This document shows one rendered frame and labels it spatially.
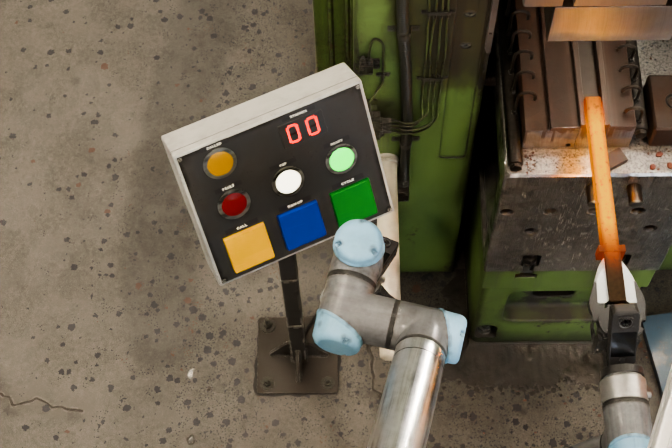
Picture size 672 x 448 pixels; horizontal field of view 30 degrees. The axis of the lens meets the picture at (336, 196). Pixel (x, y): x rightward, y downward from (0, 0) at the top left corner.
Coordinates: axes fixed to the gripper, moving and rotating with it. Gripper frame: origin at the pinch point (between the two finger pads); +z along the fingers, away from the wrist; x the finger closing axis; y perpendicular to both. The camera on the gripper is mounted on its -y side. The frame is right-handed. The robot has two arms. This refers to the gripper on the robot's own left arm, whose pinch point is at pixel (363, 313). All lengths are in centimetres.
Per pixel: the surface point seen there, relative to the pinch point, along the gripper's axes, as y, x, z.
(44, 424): 22, -75, 93
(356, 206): -15.6, -7.5, -7.1
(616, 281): -17.8, 38.7, -8.6
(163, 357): -5, -56, 93
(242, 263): 1.3, -22.0, -5.8
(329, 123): -21.6, -14.7, -21.9
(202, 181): -4.1, -30.2, -21.0
